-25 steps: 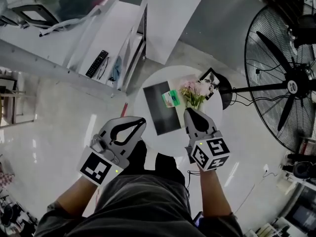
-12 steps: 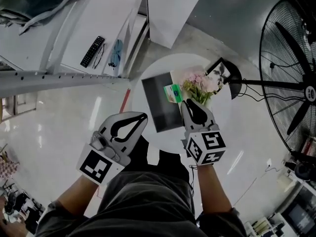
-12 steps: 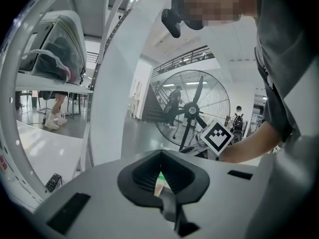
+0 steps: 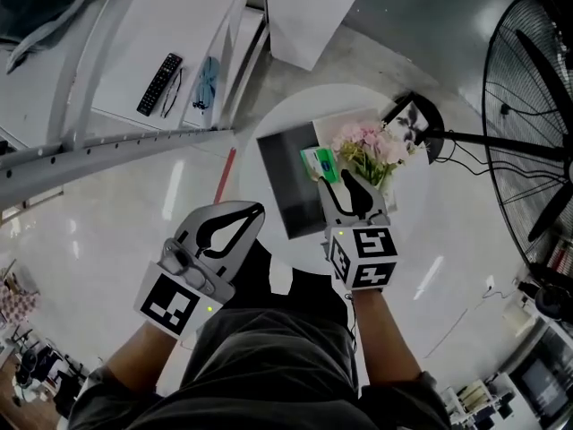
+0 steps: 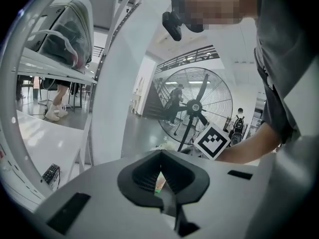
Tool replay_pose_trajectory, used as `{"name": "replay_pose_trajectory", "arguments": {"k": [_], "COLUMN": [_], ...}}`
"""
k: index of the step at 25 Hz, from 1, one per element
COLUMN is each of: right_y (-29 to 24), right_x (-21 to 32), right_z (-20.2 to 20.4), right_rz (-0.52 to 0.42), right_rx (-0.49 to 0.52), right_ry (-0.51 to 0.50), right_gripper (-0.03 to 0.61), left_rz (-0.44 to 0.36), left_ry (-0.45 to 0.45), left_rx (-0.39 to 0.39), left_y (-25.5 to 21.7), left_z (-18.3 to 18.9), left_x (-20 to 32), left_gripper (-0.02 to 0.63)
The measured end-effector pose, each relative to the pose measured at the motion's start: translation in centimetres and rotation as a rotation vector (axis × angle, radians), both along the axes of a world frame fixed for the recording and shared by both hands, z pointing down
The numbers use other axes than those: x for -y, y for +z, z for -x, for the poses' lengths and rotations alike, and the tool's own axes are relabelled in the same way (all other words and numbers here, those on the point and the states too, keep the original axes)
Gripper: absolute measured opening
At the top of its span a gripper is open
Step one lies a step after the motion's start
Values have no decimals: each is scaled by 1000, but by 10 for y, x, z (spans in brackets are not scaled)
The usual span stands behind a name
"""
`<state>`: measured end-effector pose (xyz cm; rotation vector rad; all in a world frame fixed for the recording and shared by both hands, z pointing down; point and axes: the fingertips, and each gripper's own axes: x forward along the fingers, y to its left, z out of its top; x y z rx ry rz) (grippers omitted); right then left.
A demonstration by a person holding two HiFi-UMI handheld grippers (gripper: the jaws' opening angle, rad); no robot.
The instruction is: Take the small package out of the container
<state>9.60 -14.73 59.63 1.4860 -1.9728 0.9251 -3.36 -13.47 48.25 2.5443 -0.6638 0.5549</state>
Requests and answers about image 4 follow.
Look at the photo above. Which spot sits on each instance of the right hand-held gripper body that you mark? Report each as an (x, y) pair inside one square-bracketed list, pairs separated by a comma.
[(365, 258)]

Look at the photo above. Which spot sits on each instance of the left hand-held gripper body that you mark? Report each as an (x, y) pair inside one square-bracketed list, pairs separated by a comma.
[(170, 300)]

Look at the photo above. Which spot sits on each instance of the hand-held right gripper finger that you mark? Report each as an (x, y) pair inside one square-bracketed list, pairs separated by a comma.
[(331, 213), (365, 200)]

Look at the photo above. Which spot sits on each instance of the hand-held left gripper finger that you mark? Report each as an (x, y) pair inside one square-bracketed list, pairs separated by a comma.
[(210, 213), (248, 253)]

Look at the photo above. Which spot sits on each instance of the green and white small box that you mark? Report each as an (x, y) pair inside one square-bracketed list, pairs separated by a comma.
[(324, 161)]

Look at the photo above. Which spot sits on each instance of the person's left forearm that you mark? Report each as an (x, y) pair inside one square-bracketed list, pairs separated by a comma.
[(139, 361)]

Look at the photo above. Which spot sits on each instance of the person's right forearm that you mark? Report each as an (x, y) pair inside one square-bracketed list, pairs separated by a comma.
[(385, 343)]

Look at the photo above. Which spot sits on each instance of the red strip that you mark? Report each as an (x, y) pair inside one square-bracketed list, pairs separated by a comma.
[(225, 175)]

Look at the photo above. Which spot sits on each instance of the pink artificial flower bouquet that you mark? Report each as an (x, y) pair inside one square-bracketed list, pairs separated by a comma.
[(367, 146)]

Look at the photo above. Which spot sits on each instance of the person's black trousers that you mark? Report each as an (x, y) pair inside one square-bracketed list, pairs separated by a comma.
[(318, 298)]

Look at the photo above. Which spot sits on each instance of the round white table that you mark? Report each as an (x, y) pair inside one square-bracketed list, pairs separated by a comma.
[(425, 213)]

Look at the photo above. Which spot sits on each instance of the black eyeglasses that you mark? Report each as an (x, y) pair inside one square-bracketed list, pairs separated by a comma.
[(172, 97)]

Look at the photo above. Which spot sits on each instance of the white power strip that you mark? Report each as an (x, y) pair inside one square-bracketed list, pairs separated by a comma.
[(490, 282)]

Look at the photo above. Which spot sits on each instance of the person's grey shirt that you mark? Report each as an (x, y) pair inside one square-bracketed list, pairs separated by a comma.
[(268, 388)]

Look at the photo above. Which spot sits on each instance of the black remote control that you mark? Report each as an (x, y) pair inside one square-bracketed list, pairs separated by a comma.
[(159, 85)]

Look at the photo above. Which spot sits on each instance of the black standing fan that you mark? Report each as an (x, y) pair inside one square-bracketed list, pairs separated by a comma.
[(528, 150)]

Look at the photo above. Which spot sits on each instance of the white metal shelving rack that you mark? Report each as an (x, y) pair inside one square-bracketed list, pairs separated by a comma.
[(134, 38)]

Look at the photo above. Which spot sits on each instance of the grey blue cloth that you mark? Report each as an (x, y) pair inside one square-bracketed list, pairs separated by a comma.
[(49, 20)]

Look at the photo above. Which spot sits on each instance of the black picture frame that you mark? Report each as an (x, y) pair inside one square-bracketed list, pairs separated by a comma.
[(409, 121)]

